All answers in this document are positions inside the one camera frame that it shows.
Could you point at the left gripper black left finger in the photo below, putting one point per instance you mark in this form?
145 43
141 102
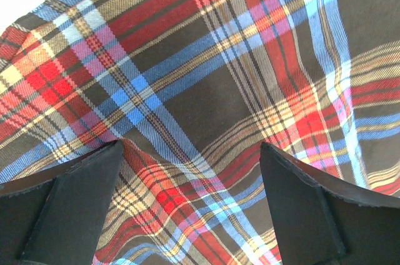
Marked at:
56 216

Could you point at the red plaid long sleeve shirt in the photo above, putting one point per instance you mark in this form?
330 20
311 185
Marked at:
192 88

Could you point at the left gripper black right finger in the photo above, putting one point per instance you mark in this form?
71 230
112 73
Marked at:
321 219

